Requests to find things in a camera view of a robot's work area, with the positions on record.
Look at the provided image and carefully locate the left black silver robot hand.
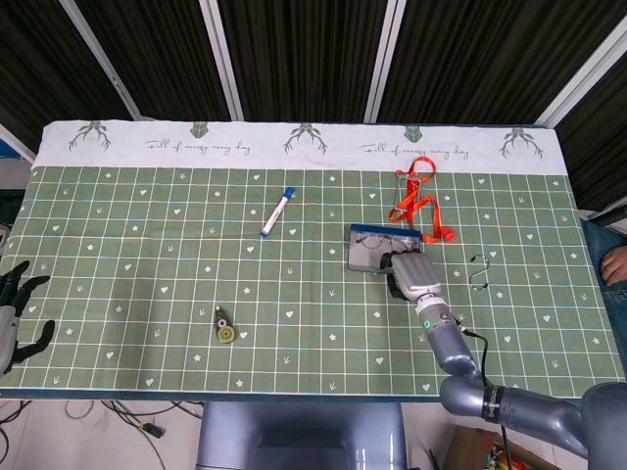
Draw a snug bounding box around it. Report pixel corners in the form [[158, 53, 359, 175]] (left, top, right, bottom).
[[0, 260, 56, 376]]

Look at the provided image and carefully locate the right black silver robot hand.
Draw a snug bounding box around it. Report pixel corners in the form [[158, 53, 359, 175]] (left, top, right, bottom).
[[379, 249, 448, 304]]

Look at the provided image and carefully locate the grey blue glasses pouch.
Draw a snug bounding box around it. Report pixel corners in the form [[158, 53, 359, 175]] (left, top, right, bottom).
[[347, 223, 423, 275]]

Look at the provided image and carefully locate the bystander bare hand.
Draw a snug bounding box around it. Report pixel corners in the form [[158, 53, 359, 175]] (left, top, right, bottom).
[[601, 246, 627, 286]]

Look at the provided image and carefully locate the metal S hook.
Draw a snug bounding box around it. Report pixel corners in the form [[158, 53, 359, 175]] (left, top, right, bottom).
[[468, 253, 493, 291]]

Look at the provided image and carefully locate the green checked tablecloth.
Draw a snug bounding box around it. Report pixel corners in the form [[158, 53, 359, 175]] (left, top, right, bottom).
[[0, 120, 627, 399]]

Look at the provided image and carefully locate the white marker with blue cap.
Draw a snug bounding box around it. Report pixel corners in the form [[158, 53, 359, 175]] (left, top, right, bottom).
[[260, 187, 297, 240]]

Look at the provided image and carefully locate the bystander blue jeans leg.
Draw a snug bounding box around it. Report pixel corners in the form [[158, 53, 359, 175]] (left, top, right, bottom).
[[582, 219, 627, 378]]

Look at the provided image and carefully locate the brown cardboard box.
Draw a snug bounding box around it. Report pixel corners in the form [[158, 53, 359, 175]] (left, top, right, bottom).
[[443, 424, 548, 470]]

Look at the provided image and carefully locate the grey-blue robot torso base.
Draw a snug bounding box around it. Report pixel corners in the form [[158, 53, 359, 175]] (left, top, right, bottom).
[[195, 401, 409, 470]]

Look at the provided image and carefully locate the orange lanyard strap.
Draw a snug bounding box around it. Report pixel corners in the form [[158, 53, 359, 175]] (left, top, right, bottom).
[[389, 159, 445, 245]]

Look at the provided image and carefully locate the white metal wire hook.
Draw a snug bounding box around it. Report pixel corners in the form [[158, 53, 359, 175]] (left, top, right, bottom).
[[394, 169, 423, 217]]

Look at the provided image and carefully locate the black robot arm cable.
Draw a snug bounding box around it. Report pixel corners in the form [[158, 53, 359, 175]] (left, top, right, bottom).
[[453, 315, 510, 470]]

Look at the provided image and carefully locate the black floor cable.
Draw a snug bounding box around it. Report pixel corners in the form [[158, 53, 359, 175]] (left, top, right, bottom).
[[100, 399, 205, 470]]

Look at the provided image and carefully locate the white aluminium partition post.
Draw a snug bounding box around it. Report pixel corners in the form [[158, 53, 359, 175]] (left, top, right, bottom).
[[61, 0, 141, 121], [362, 0, 408, 123], [199, 0, 245, 122], [536, 19, 627, 126]]

